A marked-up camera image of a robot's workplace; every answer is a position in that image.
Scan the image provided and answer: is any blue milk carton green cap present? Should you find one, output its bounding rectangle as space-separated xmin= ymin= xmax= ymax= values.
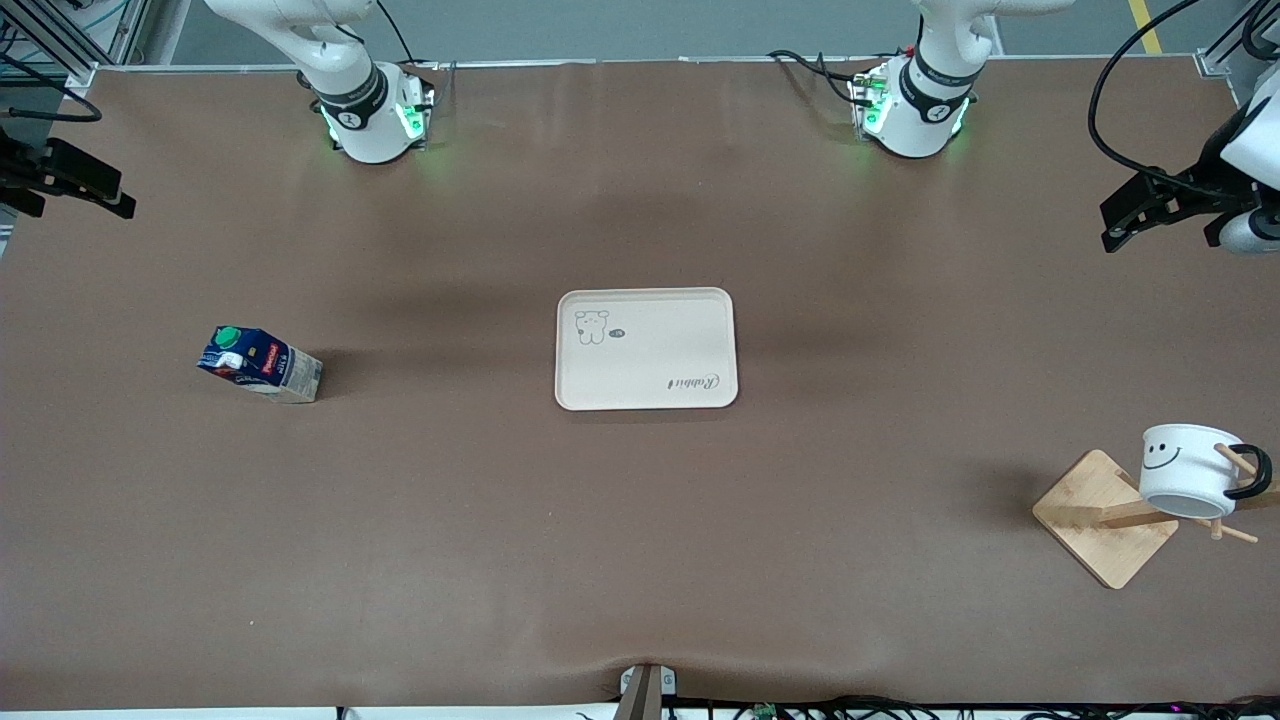
xmin=196 ymin=325 xmax=324 ymax=405

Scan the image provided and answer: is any white cup black handle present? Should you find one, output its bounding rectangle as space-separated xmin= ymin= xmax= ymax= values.
xmin=1139 ymin=423 xmax=1274 ymax=521

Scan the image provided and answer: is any wooden mug tree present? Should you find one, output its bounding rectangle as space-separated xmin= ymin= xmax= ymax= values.
xmin=1032 ymin=440 xmax=1280 ymax=591

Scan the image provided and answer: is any beige plastic tray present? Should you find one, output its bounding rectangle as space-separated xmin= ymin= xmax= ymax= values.
xmin=555 ymin=287 xmax=740 ymax=412

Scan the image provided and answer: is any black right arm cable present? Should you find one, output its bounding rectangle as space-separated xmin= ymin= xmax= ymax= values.
xmin=0 ymin=52 xmax=104 ymax=123

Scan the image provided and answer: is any aluminium frame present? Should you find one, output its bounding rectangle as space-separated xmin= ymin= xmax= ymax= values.
xmin=0 ymin=0 xmax=153 ymax=99
xmin=1193 ymin=0 xmax=1280 ymax=81

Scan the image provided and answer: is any short black left arm cable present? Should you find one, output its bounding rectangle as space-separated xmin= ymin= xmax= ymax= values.
xmin=1238 ymin=0 xmax=1280 ymax=63

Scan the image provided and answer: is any black right base cable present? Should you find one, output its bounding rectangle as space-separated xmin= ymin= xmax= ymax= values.
xmin=372 ymin=0 xmax=441 ymax=73

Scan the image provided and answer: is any black base cable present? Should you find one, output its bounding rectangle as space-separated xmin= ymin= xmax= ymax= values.
xmin=372 ymin=0 xmax=441 ymax=73
xmin=767 ymin=49 xmax=864 ymax=107

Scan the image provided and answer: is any black left base cable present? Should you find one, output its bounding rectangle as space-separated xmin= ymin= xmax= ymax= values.
xmin=767 ymin=49 xmax=864 ymax=107

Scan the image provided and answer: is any table edge clamp bracket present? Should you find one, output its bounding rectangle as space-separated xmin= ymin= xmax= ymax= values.
xmin=618 ymin=662 xmax=679 ymax=720

